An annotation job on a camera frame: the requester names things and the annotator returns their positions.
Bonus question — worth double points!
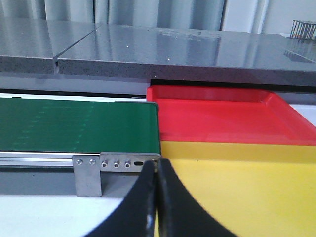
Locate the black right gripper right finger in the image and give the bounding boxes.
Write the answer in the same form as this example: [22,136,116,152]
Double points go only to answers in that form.
[157,158,235,237]

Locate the wire rack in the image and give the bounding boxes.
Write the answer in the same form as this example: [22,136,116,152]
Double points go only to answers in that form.
[290,20,316,40]

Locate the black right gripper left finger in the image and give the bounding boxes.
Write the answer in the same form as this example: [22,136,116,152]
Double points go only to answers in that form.
[87,161,156,237]

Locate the steel conveyor support bracket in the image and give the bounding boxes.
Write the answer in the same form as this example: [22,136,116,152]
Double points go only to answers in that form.
[72,152,162,197]

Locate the yellow plastic tray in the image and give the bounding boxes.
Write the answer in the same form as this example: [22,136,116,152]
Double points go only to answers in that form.
[161,141,316,237]

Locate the grey curtain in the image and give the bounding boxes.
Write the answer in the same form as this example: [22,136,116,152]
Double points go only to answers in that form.
[0,0,269,34]

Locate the red plastic tray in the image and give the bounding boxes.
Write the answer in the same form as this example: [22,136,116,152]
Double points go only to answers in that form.
[146,85,316,146]

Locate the aluminium conveyor frame rail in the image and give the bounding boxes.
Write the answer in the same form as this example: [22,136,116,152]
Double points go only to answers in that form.
[0,151,75,169]

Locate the grey stone slab left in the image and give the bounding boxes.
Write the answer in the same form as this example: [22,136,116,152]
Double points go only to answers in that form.
[0,17,100,74]

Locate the green conveyor belt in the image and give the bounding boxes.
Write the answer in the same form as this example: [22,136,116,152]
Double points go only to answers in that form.
[0,98,160,153]

